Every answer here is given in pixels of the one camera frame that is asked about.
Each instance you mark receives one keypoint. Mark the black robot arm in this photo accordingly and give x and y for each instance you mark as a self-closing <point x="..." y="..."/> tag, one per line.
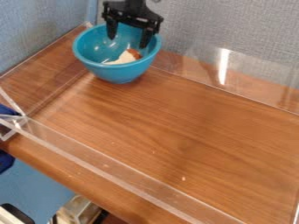
<point x="131" y="12"/>

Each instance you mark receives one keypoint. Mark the beige metal frame below table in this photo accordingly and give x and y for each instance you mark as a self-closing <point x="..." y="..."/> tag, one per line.
<point x="77" y="211"/>

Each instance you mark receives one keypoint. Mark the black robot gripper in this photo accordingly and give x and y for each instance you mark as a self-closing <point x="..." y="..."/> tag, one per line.
<point x="135" y="14"/>

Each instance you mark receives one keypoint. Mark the white plush mushroom toy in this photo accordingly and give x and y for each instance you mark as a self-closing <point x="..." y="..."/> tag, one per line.
<point x="128" y="56"/>

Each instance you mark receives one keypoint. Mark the blue plastic bowl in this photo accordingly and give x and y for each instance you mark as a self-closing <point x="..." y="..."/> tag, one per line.
<point x="96" y="51"/>

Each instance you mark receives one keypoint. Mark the clear acrylic tray barrier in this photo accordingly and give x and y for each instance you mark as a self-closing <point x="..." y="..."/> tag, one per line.
<point x="191" y="146"/>

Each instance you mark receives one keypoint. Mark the black white object bottom left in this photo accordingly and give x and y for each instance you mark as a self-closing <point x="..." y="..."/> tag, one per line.
<point x="12" y="216"/>

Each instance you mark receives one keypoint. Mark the dark blue cloth object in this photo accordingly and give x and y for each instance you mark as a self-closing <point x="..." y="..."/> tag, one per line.
<point x="6" y="159"/>

